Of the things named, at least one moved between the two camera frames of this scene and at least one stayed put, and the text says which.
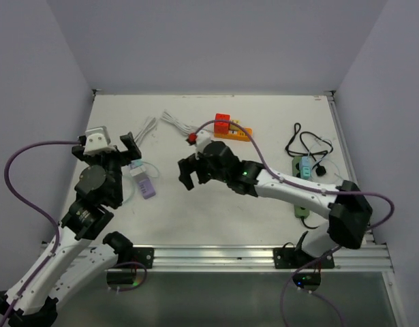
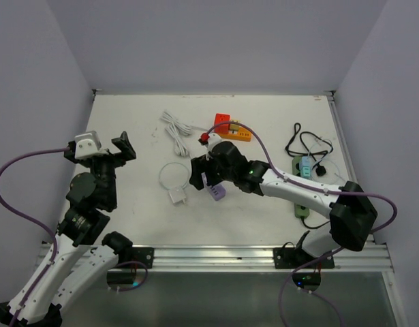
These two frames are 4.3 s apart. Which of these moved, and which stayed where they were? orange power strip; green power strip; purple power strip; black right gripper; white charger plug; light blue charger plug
Moved: white charger plug; purple power strip
Stayed: green power strip; light blue charger plug; black right gripper; orange power strip
